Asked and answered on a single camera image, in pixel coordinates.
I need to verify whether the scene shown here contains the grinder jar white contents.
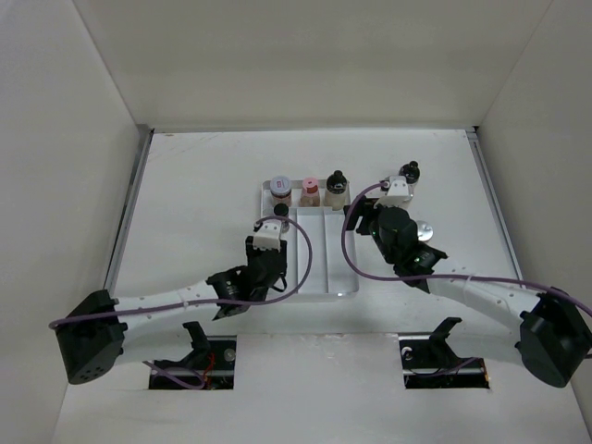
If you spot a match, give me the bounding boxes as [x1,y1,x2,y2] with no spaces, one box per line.
[324,170,348,211]

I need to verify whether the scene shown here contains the blue label silver cap bottle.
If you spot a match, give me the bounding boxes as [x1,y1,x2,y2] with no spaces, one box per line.
[416,220,434,242]

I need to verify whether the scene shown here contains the pink cap spice jar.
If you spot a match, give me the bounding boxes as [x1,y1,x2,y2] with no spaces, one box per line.
[299,178,320,207]

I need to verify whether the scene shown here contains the dark spice bottle black cap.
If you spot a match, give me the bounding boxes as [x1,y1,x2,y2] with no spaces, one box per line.
[273,203,290,217]

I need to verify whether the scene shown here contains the orange label silver cap jar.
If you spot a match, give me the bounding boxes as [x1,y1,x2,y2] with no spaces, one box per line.
[269,176,292,207]

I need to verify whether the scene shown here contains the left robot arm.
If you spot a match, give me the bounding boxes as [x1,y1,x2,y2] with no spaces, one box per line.
[52,237,288,385]

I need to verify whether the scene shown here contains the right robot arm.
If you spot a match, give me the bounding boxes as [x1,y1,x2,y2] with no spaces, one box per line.
[341,196,591,388]

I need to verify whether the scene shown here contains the grinder jar right black top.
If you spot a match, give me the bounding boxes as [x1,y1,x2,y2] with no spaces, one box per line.
[399,161,421,187]

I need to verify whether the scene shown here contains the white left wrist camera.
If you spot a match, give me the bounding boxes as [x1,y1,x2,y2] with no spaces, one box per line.
[253,219,283,252]

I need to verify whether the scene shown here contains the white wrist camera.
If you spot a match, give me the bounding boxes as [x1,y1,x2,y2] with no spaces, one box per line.
[253,219,283,252]
[376,176,413,207]

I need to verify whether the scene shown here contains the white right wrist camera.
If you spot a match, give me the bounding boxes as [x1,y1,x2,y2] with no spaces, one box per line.
[376,176,413,207]

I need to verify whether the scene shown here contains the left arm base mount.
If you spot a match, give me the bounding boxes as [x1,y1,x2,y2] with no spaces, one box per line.
[148,322,237,390]

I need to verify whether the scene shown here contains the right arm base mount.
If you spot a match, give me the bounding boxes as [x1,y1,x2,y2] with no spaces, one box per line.
[398,317,489,389]

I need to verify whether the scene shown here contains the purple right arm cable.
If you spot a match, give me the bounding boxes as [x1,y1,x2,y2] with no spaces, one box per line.
[340,180,592,320]

